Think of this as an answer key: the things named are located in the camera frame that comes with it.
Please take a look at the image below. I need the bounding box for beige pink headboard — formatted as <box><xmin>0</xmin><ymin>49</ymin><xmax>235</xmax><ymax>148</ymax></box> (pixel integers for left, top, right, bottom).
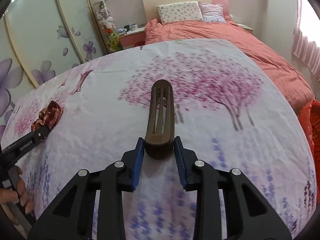
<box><xmin>141</xmin><ymin>0</ymin><xmax>230</xmax><ymax>23</ymax></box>

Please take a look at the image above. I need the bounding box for coral pink duvet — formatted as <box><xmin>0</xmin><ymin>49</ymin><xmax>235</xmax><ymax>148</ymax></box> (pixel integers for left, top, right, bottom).
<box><xmin>144</xmin><ymin>18</ymin><xmax>315</xmax><ymax>113</ymax></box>

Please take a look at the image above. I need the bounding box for dark brown hair clip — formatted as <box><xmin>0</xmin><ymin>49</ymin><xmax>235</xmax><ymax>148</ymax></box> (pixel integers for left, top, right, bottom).
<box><xmin>145</xmin><ymin>80</ymin><xmax>175</xmax><ymax>160</ymax></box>

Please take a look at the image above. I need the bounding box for pink white nightstand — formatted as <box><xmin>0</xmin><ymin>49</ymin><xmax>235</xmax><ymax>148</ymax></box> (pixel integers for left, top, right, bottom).
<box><xmin>119</xmin><ymin>27</ymin><xmax>145</xmax><ymax>49</ymax></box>

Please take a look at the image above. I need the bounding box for person's left hand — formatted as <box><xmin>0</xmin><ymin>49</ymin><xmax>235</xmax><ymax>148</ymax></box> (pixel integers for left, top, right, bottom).
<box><xmin>0</xmin><ymin>166</ymin><xmax>34</xmax><ymax>214</ymax></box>

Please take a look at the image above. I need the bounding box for plush toy tower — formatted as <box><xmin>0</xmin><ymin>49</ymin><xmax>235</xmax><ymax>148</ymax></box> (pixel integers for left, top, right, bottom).
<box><xmin>94</xmin><ymin>0</ymin><xmax>123</xmax><ymax>54</ymax></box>

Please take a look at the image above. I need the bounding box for pink striped pillow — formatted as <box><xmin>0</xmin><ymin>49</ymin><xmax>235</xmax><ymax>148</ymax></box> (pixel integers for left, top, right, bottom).
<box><xmin>199</xmin><ymin>2</ymin><xmax>226</xmax><ymax>23</ymax></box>

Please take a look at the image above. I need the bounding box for floral sliding wardrobe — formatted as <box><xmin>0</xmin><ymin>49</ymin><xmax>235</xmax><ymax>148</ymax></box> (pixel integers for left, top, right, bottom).
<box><xmin>1</xmin><ymin>0</ymin><xmax>105</xmax><ymax>129</ymax></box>

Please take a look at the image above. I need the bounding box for white floral pillow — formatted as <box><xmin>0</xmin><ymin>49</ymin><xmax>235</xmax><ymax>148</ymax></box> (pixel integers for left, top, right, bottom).
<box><xmin>157</xmin><ymin>1</ymin><xmax>203</xmax><ymax>25</ymax></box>

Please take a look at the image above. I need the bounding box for right bedside table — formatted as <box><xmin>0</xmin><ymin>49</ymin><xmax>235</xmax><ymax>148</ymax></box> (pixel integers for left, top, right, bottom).
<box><xmin>237</xmin><ymin>23</ymin><xmax>254</xmax><ymax>34</ymax></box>

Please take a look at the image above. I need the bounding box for pink curtain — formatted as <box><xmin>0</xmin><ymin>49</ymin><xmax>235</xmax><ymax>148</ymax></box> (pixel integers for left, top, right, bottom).
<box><xmin>291</xmin><ymin>27</ymin><xmax>320</xmax><ymax>81</ymax></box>

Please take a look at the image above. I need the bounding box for white mug on nightstand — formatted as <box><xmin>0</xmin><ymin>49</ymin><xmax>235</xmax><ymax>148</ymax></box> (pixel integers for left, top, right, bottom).
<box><xmin>130</xmin><ymin>24</ymin><xmax>138</xmax><ymax>30</ymax></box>

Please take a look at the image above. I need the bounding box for brown striped scrunchie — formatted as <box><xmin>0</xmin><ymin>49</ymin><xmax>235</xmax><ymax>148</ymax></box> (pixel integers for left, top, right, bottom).
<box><xmin>31</xmin><ymin>101</ymin><xmax>63</xmax><ymax>132</ymax></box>

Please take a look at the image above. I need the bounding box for floral tree bedsheet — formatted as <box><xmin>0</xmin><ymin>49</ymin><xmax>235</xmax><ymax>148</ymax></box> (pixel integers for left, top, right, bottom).
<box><xmin>1</xmin><ymin>39</ymin><xmax>317</xmax><ymax>237</ymax></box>

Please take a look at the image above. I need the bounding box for red plastic trash bag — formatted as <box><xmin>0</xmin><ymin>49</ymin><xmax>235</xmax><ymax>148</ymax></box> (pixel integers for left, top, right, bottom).
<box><xmin>297</xmin><ymin>99</ymin><xmax>320</xmax><ymax>165</ymax></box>

